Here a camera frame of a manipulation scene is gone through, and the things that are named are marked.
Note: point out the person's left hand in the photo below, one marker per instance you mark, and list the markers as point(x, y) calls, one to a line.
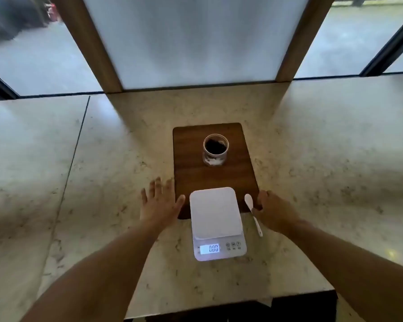
point(159, 211)

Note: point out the person's right hand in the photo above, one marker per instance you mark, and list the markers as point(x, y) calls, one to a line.
point(278, 212)

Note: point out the person's left thumb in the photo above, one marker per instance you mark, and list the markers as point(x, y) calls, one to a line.
point(180, 202)

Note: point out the person's right fingers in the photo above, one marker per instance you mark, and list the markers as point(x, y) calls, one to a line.
point(261, 201)

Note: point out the person's left middle finger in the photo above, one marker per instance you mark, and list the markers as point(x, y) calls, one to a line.
point(159, 186)

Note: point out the person's left little finger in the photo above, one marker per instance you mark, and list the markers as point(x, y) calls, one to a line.
point(144, 195)

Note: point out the person's right forearm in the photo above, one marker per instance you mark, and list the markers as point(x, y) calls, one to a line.
point(356, 268)

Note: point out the person's left forearm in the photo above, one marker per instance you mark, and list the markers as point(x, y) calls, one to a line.
point(100, 278)

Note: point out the white plastic spoon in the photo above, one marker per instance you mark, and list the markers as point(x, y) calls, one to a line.
point(252, 207)

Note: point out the white digital kitchen scale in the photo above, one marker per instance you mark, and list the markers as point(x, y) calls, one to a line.
point(216, 217)

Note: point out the dark wooden board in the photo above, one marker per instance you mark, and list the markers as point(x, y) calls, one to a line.
point(198, 167)

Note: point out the clear glass jar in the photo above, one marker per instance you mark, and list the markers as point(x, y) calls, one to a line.
point(215, 154)

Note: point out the dark coffee grounds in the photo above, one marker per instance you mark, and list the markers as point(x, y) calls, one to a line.
point(215, 145)

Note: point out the wooden framed frosted panel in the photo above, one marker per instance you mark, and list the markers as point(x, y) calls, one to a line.
point(194, 40)

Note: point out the dark parked vehicle outside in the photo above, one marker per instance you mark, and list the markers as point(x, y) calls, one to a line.
point(13, 13)

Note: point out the black window frame bar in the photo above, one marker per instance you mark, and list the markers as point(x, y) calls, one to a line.
point(389, 46)
point(0, 87)

